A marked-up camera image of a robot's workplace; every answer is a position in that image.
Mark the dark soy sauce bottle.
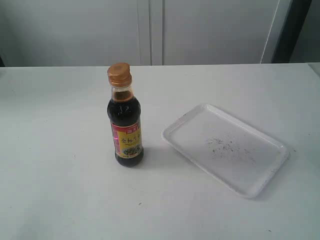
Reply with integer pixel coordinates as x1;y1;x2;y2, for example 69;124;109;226
106;62;144;168

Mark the white rectangular foam tray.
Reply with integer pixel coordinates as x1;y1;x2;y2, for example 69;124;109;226
162;103;290;199

